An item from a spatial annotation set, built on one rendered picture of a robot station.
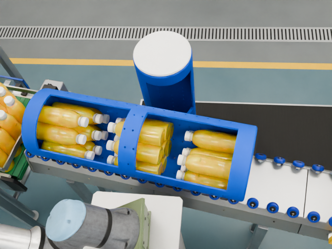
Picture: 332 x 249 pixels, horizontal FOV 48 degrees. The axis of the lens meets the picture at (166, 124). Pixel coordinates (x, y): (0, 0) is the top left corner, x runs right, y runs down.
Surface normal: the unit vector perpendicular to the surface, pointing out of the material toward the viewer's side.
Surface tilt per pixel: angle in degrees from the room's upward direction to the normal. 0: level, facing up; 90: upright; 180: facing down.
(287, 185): 0
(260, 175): 0
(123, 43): 0
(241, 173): 39
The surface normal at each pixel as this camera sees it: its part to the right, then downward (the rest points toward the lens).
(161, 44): -0.10, -0.50
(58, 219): -0.69, -0.43
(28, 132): -0.26, 0.27
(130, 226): 0.37, -0.46
